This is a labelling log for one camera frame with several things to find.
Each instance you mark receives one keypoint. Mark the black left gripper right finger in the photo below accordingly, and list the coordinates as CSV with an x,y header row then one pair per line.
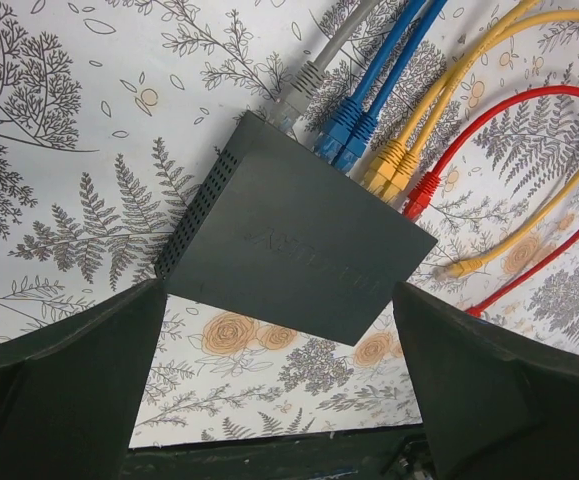
x,y
494,404

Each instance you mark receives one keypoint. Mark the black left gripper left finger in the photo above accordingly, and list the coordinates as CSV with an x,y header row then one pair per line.
x,y
70,391

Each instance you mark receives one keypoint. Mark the black network switch box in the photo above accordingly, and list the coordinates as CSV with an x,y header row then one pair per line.
x,y
279,235

